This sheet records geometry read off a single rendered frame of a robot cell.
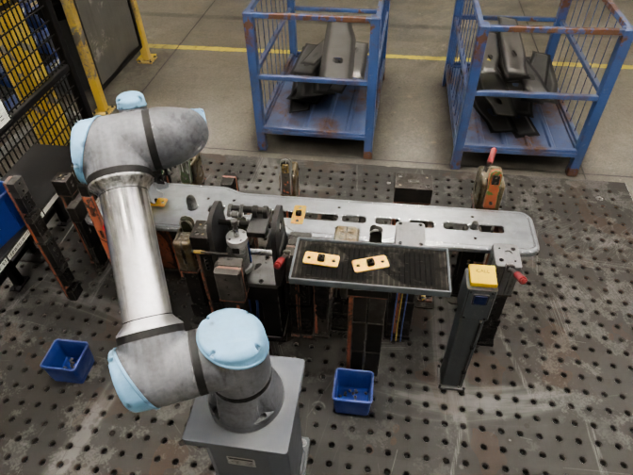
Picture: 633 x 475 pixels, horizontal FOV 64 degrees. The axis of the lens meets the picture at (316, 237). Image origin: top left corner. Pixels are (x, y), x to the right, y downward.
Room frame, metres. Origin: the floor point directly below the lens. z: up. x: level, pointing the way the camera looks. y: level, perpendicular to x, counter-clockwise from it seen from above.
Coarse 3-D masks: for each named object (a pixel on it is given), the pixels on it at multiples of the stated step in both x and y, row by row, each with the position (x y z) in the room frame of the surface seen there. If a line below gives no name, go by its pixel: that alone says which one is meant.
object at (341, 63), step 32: (256, 0) 3.20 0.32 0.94; (288, 0) 4.12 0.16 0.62; (384, 0) 3.56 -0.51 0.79; (288, 32) 4.05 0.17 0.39; (352, 32) 3.72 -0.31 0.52; (384, 32) 3.59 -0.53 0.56; (256, 64) 2.99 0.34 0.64; (288, 64) 3.92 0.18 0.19; (320, 64) 3.46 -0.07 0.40; (352, 64) 3.24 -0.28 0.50; (384, 64) 3.91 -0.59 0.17; (256, 96) 2.99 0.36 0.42; (288, 96) 3.23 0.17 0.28; (320, 96) 3.25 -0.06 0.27; (352, 96) 3.42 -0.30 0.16; (256, 128) 3.00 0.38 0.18; (288, 128) 2.96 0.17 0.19; (320, 128) 3.00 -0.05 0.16; (352, 128) 2.99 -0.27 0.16
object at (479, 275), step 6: (474, 264) 0.81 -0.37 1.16; (468, 270) 0.79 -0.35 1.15; (474, 270) 0.78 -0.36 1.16; (480, 270) 0.78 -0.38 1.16; (486, 270) 0.78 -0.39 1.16; (492, 270) 0.78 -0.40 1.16; (474, 276) 0.77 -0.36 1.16; (480, 276) 0.77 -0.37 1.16; (486, 276) 0.77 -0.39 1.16; (492, 276) 0.77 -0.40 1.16; (474, 282) 0.75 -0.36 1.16; (480, 282) 0.75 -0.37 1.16; (486, 282) 0.75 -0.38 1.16; (492, 282) 0.75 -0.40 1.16
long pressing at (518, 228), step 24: (168, 192) 1.31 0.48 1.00; (192, 192) 1.30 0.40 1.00; (216, 192) 1.30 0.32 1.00; (240, 192) 1.30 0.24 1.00; (168, 216) 1.19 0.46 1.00; (192, 216) 1.19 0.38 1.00; (360, 216) 1.17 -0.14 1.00; (384, 216) 1.16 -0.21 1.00; (408, 216) 1.16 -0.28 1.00; (432, 216) 1.15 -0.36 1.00; (456, 216) 1.15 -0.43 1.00; (480, 216) 1.15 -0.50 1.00; (504, 216) 1.14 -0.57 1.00; (528, 216) 1.14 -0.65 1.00; (360, 240) 1.06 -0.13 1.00; (384, 240) 1.05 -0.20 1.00; (432, 240) 1.05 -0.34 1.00; (456, 240) 1.04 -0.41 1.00; (480, 240) 1.04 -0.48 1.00; (504, 240) 1.04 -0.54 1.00; (528, 240) 1.04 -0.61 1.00
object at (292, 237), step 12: (288, 240) 0.99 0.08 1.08; (288, 264) 0.94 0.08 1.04; (300, 288) 0.94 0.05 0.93; (312, 288) 0.99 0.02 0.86; (300, 300) 0.94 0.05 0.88; (312, 300) 0.96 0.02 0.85; (300, 312) 0.94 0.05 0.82; (312, 312) 0.95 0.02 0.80; (300, 324) 0.94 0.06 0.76; (312, 324) 0.94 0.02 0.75; (288, 336) 0.93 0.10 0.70; (300, 336) 0.92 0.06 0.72; (312, 336) 0.93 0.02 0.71
